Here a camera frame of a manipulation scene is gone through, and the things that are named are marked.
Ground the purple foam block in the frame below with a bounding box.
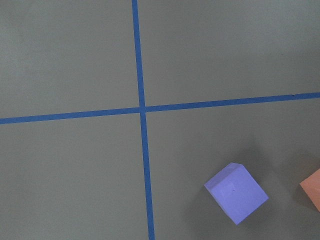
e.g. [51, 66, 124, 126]
[204, 162, 269, 225]

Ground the orange foam block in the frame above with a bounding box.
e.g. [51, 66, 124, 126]
[299, 169, 320, 211]

